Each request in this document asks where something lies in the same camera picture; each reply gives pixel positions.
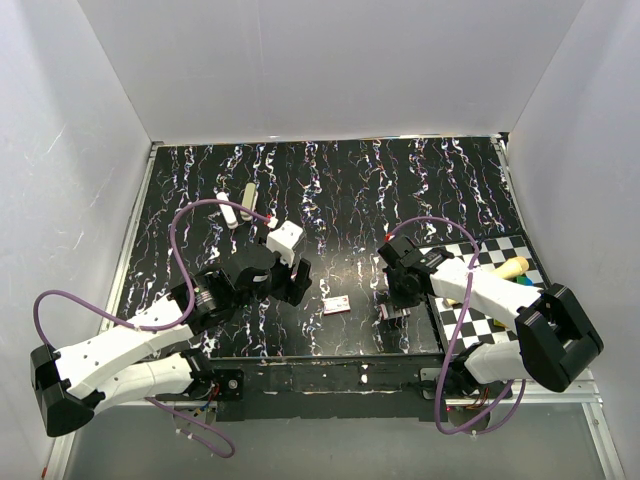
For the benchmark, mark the beige stapler top part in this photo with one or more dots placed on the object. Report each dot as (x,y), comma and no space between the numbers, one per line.
(249,200)

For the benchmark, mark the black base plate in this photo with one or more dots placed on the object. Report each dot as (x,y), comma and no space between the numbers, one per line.
(324,387)

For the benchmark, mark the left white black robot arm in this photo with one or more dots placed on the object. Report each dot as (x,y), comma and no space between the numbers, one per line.
(74,383)

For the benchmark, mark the wooden peg doll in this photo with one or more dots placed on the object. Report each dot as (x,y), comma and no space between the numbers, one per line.
(510,267)

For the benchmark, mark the red white staple box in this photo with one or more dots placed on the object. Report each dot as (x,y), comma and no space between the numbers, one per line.
(336,305)

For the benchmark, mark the green toy brick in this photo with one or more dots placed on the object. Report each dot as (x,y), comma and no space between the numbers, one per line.
(523,280)

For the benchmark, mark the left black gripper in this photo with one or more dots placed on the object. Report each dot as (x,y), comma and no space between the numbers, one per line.
(292,289)

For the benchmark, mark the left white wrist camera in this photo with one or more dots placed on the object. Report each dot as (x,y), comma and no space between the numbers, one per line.
(283,239)

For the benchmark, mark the black white checkered board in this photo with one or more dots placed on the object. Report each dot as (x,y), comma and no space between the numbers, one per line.
(477,327)

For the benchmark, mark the white black stapler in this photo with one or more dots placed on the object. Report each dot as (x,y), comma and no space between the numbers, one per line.
(227,211)

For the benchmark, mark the silver staple strips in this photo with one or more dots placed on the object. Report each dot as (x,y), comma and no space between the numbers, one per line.
(389,312)

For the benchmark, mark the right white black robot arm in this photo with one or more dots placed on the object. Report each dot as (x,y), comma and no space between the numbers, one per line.
(555,339)

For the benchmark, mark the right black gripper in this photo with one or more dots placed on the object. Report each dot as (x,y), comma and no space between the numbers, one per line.
(400,301)

